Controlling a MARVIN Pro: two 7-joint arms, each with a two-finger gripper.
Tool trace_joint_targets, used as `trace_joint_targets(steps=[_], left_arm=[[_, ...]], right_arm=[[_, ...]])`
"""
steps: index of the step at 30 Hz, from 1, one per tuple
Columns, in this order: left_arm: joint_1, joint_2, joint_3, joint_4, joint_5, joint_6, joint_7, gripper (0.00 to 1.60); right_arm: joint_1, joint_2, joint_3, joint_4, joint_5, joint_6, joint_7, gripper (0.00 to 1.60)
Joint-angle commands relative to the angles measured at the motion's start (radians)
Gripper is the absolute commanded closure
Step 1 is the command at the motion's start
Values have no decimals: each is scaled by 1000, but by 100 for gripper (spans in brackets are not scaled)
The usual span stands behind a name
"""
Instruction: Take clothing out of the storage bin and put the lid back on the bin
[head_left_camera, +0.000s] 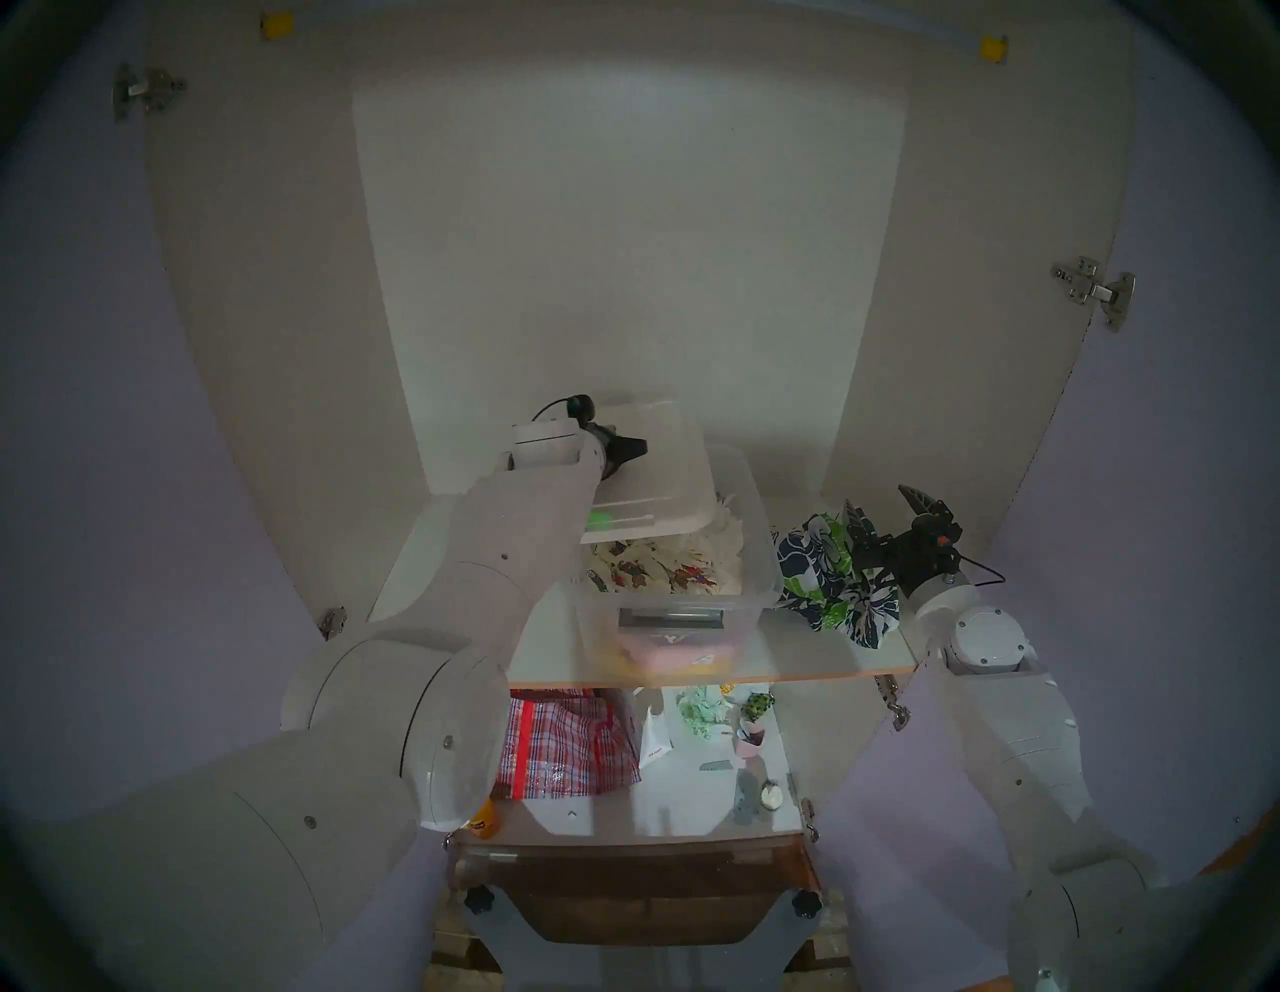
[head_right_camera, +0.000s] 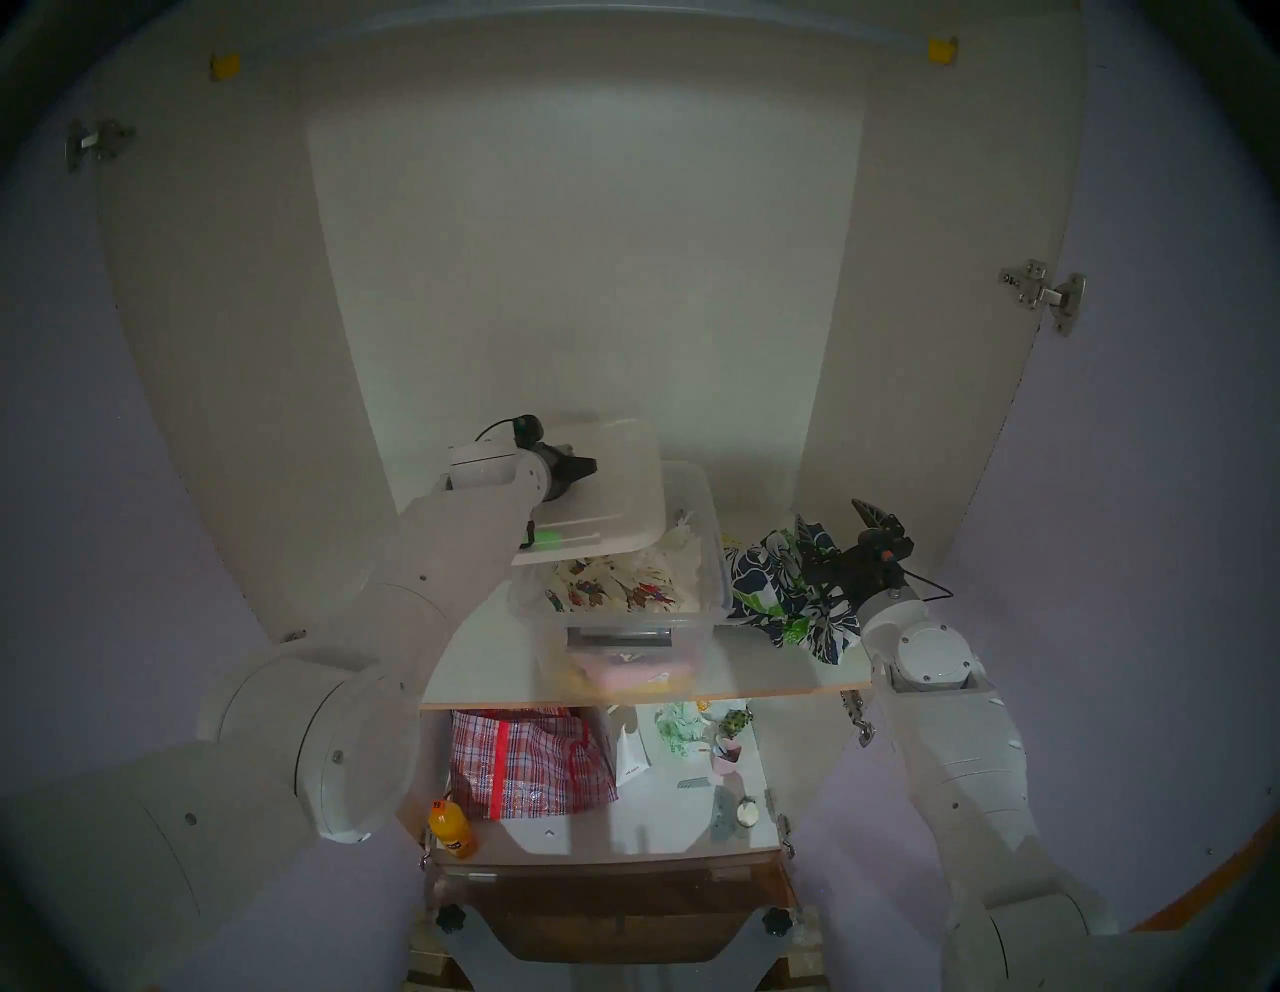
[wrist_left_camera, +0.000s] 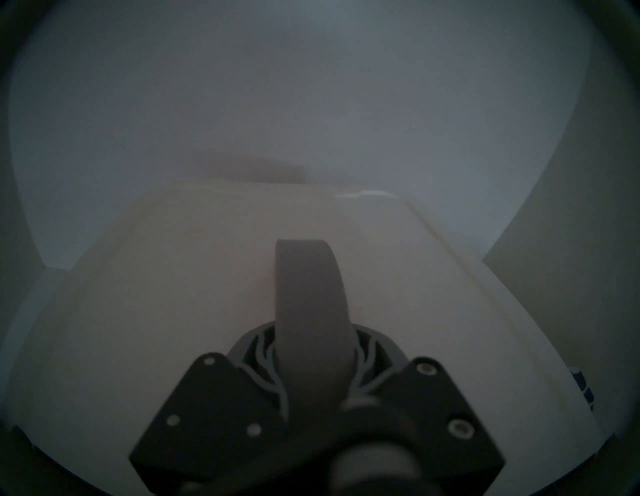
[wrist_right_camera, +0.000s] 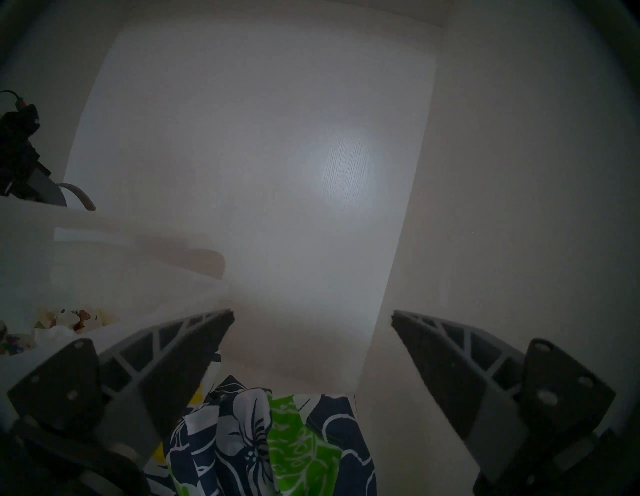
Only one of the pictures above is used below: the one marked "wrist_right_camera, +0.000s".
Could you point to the clear plastic storage bin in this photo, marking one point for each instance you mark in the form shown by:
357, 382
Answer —
150, 305

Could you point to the navy floral garment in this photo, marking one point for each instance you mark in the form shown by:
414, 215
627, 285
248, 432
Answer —
280, 440

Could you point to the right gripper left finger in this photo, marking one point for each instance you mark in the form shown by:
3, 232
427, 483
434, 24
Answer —
165, 370

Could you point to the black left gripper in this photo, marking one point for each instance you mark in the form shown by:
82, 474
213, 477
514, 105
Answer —
25, 170

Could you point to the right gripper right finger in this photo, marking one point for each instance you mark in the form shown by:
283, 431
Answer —
465, 380

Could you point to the cream patterned clothing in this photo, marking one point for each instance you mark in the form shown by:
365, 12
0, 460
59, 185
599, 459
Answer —
75, 320

